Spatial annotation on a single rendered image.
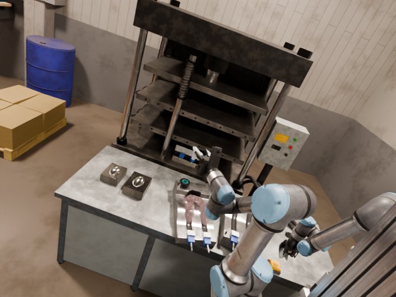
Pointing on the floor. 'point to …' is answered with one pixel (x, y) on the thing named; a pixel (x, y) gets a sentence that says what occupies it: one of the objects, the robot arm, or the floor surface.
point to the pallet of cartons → (27, 119)
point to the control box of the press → (280, 147)
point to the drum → (50, 66)
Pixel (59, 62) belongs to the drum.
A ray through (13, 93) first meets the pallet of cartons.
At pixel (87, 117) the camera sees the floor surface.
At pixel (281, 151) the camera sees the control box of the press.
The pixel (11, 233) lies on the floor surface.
